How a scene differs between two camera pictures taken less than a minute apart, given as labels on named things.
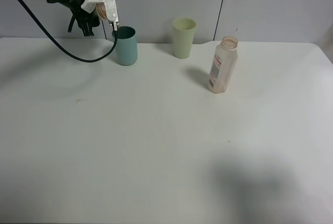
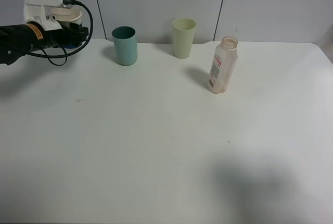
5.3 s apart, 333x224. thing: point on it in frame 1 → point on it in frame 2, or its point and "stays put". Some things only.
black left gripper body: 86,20 → 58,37
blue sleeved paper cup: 101,11 → 66,15
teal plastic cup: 127,44 stays put
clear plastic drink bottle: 223,64 stays put
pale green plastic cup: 184,29 stays put
